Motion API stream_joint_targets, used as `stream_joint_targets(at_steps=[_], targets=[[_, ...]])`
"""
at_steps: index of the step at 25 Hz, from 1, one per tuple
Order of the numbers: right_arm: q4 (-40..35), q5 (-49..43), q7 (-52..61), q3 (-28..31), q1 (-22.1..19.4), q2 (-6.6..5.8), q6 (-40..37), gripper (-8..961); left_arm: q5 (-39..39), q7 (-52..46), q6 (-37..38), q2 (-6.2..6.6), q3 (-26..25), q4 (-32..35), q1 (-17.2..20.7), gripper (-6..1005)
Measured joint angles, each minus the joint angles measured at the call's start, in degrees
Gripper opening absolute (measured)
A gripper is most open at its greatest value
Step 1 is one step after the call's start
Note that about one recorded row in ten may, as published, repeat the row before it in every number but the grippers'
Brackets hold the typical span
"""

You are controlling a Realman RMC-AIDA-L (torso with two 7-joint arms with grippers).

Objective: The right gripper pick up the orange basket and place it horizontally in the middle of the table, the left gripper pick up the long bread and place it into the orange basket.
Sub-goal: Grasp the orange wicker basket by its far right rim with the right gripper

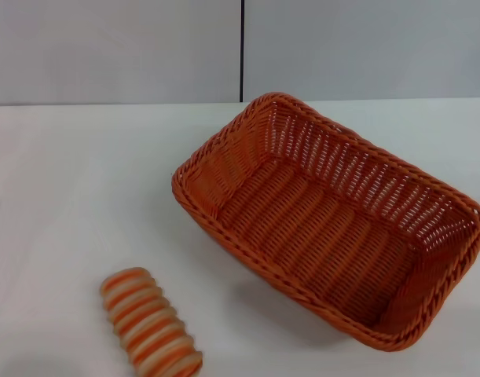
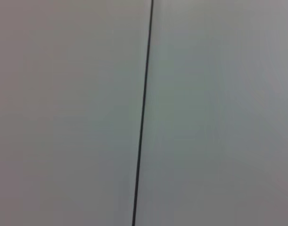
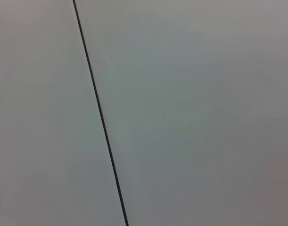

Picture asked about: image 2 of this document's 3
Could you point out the thin black vertical strip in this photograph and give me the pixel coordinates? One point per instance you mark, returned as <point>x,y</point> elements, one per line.
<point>143,113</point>

